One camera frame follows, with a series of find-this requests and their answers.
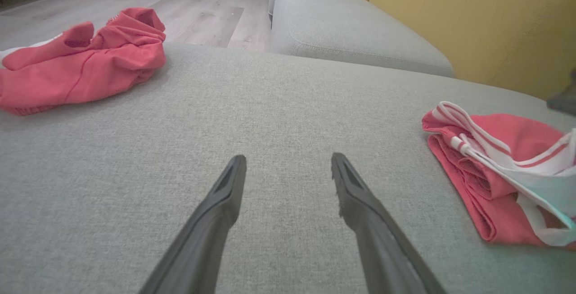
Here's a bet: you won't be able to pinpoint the large yellow back cushion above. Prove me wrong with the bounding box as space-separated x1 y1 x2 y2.
369 0 576 102

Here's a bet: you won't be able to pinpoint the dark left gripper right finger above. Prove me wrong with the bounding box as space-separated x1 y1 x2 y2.
331 152 446 294

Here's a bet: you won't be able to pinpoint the grey sofa side section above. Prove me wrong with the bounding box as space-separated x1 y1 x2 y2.
268 0 455 79

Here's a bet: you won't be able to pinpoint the red jersey with white sleeves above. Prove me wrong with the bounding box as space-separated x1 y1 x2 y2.
422 101 576 250

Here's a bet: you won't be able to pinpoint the red shorts with white stripes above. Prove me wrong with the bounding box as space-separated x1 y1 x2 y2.
0 7 167 116

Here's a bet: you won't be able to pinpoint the grey fabric sofa seat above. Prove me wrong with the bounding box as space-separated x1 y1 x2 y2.
0 42 576 294

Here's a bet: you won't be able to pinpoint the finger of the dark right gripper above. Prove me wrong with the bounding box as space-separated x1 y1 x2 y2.
546 71 576 116

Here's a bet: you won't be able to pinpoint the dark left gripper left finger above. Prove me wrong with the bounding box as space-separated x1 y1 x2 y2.
139 154 248 294

